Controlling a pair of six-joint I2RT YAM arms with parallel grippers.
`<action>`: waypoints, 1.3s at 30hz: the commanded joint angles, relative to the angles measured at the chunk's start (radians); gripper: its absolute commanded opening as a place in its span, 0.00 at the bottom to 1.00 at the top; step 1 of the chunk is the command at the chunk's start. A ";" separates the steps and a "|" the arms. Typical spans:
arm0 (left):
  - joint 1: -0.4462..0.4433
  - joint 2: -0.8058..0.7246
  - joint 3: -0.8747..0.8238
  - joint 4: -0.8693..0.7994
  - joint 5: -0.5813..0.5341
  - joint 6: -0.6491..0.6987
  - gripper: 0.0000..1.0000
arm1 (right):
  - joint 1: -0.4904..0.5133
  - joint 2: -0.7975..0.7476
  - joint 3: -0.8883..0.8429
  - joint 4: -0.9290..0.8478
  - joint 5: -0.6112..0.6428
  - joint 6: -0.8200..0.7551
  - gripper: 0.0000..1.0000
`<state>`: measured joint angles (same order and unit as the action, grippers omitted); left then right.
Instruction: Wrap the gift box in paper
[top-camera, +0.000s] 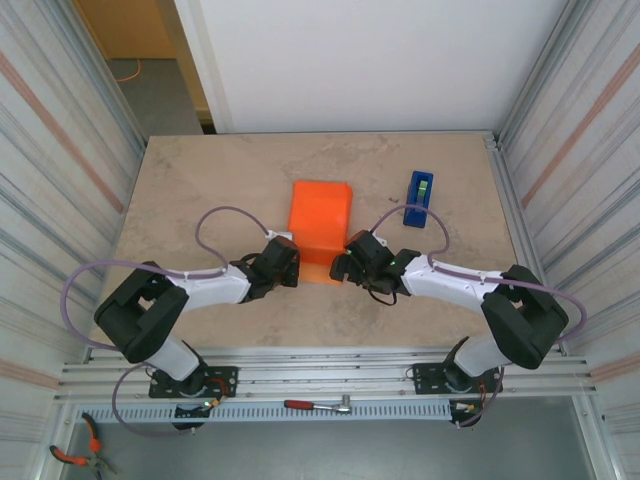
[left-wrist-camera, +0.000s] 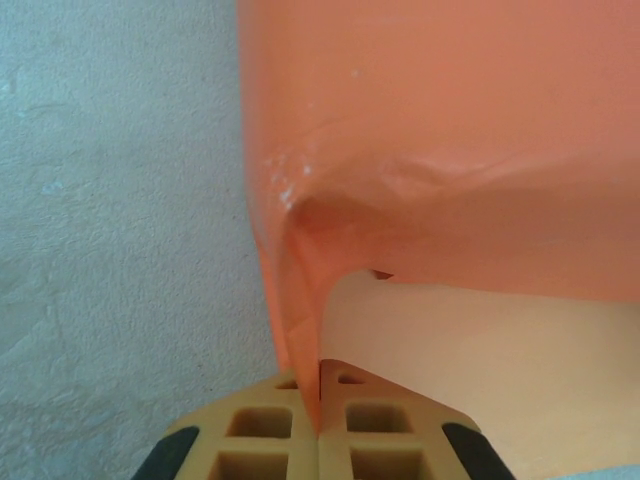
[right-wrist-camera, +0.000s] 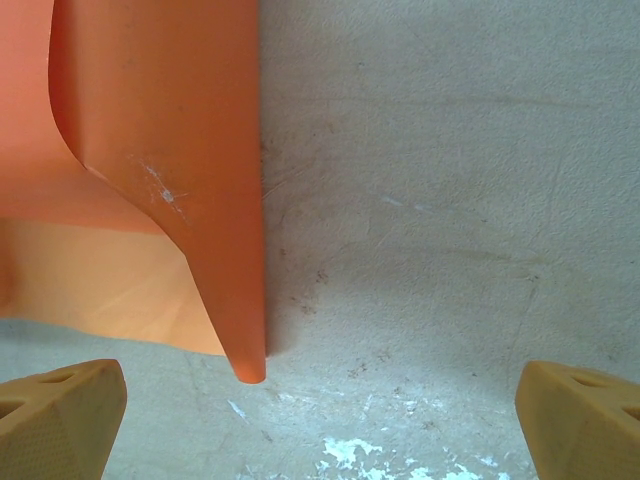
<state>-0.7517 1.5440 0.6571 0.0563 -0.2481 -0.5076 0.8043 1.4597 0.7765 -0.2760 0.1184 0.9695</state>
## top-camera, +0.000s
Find blue tape dispenser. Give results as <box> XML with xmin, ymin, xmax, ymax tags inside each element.
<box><xmin>402</xmin><ymin>170</ymin><xmax>435</xmax><ymax>229</ymax></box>

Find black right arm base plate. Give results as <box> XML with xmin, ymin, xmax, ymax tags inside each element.
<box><xmin>411</xmin><ymin>360</ymin><xmax>504</xmax><ymax>396</ymax></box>

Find grey slotted cable tray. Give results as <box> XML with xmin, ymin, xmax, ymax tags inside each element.
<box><xmin>74</xmin><ymin>402</ymin><xmax>454</xmax><ymax>422</ymax></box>

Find orange-handled pliers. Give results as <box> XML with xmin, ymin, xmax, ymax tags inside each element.
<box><xmin>48</xmin><ymin>412</ymin><xmax>119</xmax><ymax>476</ymax></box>

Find white door frame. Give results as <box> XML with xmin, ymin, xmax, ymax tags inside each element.
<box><xmin>173</xmin><ymin>0</ymin><xmax>235</xmax><ymax>135</ymax></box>

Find orange wrapping paper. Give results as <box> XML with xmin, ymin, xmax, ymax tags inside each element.
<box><xmin>287</xmin><ymin>179</ymin><xmax>355</xmax><ymax>287</ymax></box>

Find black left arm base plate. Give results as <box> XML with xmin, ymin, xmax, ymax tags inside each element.
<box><xmin>148</xmin><ymin>365</ymin><xmax>239</xmax><ymax>400</ymax></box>

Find aluminium mounting rails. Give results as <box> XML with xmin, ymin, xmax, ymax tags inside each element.
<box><xmin>58</xmin><ymin>347</ymin><xmax>599</xmax><ymax>402</ymax></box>

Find aluminium side rail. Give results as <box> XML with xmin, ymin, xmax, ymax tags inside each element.
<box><xmin>482</xmin><ymin>130</ymin><xmax>569</xmax><ymax>357</ymax></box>

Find orange floor cable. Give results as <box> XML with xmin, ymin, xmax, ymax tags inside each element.
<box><xmin>115</xmin><ymin>58</ymin><xmax>142</xmax><ymax>84</ymax></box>

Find red-handled ratchet wrench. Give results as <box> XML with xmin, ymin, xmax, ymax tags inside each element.
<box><xmin>283</xmin><ymin>394</ymin><xmax>353</xmax><ymax>414</ymax></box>

